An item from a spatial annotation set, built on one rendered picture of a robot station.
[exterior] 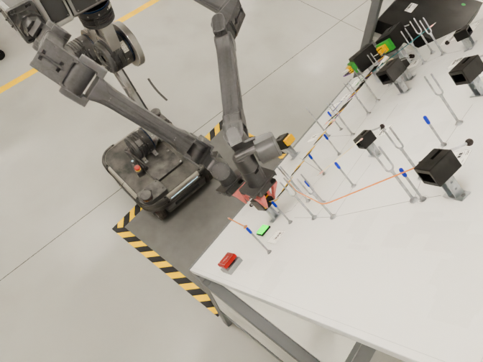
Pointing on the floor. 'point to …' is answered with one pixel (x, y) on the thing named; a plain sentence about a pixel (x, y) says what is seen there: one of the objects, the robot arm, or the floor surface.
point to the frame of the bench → (260, 324)
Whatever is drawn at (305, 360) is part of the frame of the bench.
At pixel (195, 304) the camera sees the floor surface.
